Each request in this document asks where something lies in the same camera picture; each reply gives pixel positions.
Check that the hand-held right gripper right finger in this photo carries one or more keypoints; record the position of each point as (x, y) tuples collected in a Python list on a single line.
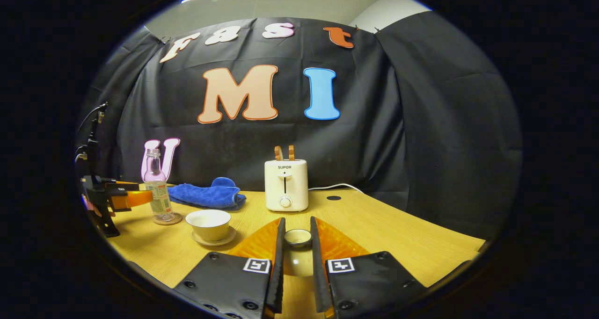
[(317, 272)]

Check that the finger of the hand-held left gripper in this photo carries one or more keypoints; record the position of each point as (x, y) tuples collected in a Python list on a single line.
[(133, 198)]

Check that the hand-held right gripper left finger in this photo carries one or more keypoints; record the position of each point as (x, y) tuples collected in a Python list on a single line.
[(280, 272)]

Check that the clear plastic water bottle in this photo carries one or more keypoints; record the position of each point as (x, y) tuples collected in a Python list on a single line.
[(159, 197)]

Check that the cream teacup lid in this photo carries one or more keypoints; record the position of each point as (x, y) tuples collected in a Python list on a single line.
[(298, 238)]

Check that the round wooden coaster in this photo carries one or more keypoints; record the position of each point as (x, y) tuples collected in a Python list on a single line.
[(175, 220)]

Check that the cream ceramic teacup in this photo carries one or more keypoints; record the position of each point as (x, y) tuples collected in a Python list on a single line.
[(208, 225)]

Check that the cream ceramic saucer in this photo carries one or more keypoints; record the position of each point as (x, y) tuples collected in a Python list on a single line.
[(222, 241)]

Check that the blue towel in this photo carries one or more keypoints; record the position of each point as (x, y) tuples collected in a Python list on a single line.
[(206, 195)]

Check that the white toaster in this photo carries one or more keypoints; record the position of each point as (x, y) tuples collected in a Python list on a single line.
[(286, 183)]

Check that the black backdrop cloth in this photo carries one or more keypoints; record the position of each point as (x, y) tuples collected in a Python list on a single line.
[(374, 136)]

